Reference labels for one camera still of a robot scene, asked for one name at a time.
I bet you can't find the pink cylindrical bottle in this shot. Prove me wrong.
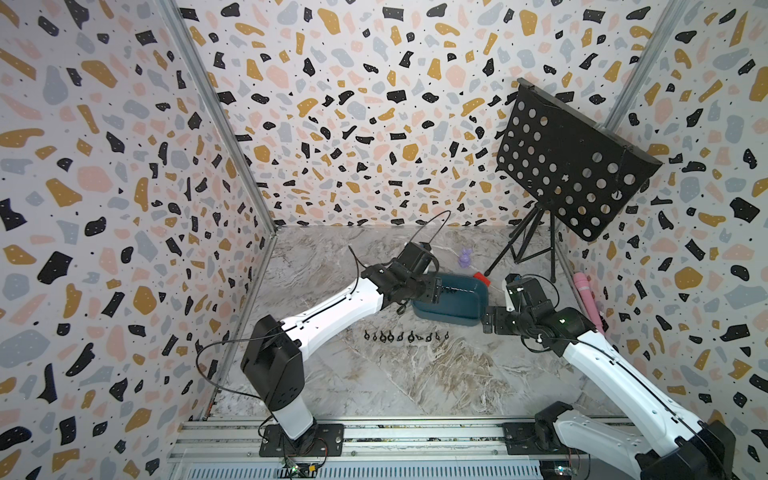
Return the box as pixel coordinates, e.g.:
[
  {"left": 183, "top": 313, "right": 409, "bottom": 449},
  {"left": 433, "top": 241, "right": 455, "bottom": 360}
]
[{"left": 573, "top": 272, "right": 605, "bottom": 334}]

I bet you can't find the aluminium corner profile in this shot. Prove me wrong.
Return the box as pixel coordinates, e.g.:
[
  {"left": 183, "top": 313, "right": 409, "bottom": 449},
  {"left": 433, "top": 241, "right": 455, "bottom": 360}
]
[
  {"left": 603, "top": 0, "right": 690, "bottom": 133},
  {"left": 155, "top": 0, "right": 277, "bottom": 238}
]

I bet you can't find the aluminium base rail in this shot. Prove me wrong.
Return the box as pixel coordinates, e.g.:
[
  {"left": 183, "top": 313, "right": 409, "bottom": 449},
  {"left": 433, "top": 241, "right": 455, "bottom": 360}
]
[{"left": 167, "top": 416, "right": 679, "bottom": 480}]

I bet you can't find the red block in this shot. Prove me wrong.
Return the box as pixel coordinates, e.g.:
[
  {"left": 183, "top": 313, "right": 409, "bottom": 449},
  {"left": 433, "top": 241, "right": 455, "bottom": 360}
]
[{"left": 473, "top": 272, "right": 491, "bottom": 287}]

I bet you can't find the teal plastic storage box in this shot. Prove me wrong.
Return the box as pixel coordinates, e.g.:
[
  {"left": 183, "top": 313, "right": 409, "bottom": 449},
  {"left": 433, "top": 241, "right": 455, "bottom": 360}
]
[{"left": 411, "top": 272, "right": 488, "bottom": 327}]

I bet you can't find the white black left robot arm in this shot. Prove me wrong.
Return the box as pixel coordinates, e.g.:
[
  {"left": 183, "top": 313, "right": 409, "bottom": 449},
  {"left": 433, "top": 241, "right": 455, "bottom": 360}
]
[{"left": 240, "top": 241, "right": 442, "bottom": 446}]

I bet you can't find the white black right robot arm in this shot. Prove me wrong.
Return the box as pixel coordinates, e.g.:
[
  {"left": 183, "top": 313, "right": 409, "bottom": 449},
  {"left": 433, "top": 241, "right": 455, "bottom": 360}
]
[{"left": 483, "top": 274, "right": 735, "bottom": 479}]

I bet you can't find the aluminium corner profile left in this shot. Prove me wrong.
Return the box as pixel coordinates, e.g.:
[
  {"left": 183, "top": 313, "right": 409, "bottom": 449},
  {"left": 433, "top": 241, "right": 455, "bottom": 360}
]
[{"left": 155, "top": 0, "right": 277, "bottom": 238}]

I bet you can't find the aluminium corner profile right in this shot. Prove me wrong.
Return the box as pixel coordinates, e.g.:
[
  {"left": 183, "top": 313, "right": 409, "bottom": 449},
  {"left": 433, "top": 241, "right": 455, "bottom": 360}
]
[{"left": 603, "top": 0, "right": 690, "bottom": 133}]

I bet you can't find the purple rabbit figurine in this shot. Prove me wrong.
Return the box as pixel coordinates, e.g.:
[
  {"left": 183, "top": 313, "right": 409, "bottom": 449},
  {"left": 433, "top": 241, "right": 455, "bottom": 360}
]
[{"left": 458, "top": 248, "right": 473, "bottom": 269}]

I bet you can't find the black music stand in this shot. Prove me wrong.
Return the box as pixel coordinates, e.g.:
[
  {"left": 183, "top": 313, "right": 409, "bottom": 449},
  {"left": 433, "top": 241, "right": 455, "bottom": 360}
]
[{"left": 496, "top": 79, "right": 662, "bottom": 263}]

